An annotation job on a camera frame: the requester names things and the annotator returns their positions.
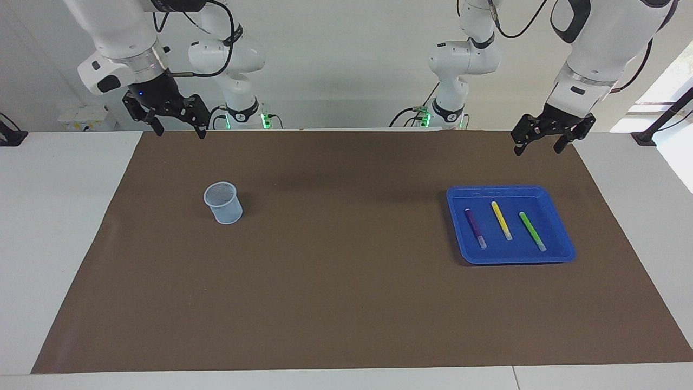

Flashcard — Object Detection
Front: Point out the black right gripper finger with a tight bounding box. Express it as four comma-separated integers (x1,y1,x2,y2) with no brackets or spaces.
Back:
183,94,211,140
122,91,165,137

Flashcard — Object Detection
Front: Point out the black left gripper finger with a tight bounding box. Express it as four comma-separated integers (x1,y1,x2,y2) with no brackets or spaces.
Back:
512,115,547,157
553,115,596,154

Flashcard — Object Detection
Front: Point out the yellow pen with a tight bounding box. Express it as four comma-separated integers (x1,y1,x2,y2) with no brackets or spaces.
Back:
491,201,513,242

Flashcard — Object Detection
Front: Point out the green pen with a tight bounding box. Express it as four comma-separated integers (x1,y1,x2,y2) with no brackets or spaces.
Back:
519,211,547,252

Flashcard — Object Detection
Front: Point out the purple pen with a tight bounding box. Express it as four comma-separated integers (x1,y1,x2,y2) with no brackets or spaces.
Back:
464,208,487,250

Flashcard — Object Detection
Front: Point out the white socket box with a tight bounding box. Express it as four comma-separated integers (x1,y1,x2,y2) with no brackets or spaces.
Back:
57,106,117,132

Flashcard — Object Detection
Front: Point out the black stand with pole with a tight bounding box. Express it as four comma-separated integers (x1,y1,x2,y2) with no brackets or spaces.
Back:
631,87,693,147

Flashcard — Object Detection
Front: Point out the clear plastic cup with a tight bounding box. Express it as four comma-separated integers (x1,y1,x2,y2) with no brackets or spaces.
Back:
204,181,243,225

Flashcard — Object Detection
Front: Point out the bright window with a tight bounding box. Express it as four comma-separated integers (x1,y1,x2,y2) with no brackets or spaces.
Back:
610,42,693,133

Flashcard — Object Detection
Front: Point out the blue plastic tray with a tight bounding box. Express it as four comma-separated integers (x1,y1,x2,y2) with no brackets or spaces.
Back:
446,185,576,265

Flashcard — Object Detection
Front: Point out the black table clamp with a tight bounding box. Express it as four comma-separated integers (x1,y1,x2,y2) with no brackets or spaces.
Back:
0,112,29,147

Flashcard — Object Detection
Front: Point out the brown table mat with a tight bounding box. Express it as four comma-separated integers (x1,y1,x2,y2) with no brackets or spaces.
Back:
31,130,693,374

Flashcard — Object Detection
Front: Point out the black base cable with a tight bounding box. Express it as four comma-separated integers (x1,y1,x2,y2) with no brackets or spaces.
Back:
206,106,228,131
389,106,428,128

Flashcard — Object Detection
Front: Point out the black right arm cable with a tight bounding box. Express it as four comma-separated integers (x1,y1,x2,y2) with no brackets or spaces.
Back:
153,0,237,77

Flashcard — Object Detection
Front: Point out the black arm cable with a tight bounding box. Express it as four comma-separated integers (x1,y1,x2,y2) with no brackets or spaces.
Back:
487,0,654,94
153,0,237,77

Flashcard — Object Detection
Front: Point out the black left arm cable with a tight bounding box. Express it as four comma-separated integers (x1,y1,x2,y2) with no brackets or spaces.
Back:
487,0,654,94

